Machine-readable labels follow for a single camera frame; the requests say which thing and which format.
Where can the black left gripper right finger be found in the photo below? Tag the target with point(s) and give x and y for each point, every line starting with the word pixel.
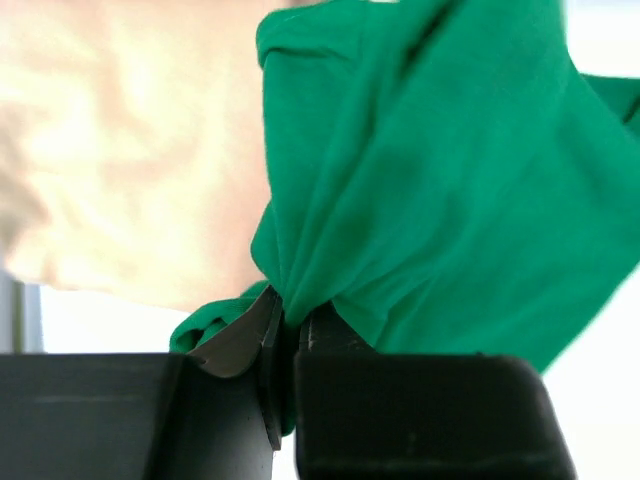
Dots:
pixel 364 415

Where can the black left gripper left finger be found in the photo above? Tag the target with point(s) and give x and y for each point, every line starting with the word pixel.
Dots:
pixel 207 414

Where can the green t-shirt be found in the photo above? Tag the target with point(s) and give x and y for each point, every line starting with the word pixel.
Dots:
pixel 441 174

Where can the beige t-shirt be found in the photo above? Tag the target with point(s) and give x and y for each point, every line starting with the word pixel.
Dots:
pixel 132 152

